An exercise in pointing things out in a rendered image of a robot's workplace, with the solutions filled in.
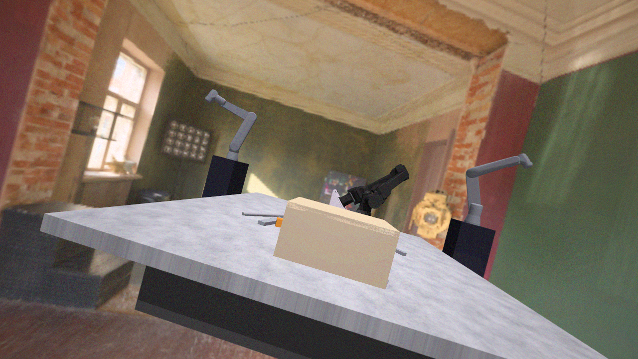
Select tan rectangular box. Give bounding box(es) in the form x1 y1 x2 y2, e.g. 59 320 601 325
273 197 400 289

